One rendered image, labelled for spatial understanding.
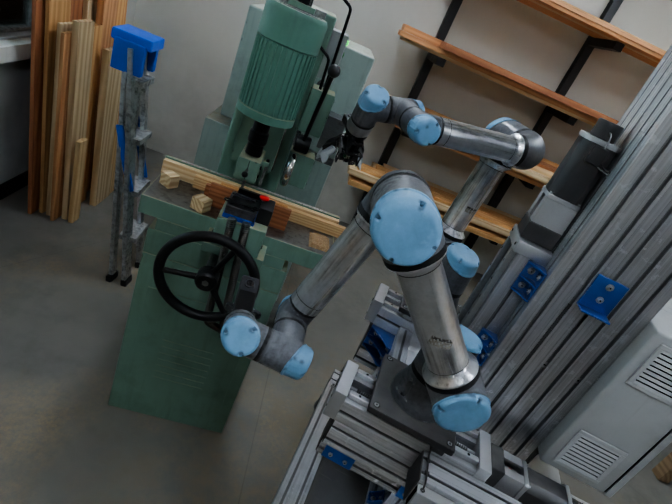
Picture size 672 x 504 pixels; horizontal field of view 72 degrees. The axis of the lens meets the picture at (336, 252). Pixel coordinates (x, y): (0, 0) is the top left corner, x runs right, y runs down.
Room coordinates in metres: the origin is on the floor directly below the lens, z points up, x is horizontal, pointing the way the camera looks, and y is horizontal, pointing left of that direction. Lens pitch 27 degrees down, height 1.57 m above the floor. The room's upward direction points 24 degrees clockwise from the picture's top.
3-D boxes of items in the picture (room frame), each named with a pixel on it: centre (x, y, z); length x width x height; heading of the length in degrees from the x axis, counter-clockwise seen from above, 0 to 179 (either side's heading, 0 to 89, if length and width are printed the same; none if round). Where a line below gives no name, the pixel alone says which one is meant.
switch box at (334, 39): (1.72, 0.29, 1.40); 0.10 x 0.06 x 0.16; 12
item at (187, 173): (1.41, 0.33, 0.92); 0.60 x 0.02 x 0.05; 102
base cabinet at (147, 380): (1.50, 0.39, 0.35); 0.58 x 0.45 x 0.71; 12
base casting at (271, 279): (1.50, 0.39, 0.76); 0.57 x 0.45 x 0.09; 12
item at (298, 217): (1.41, 0.23, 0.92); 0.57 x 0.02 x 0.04; 102
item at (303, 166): (1.59, 0.25, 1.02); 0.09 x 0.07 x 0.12; 102
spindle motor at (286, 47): (1.38, 0.36, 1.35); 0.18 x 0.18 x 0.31
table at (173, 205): (1.28, 0.30, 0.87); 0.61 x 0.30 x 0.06; 102
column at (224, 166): (1.66, 0.43, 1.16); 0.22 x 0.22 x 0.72; 12
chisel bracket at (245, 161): (1.40, 0.37, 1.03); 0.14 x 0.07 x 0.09; 12
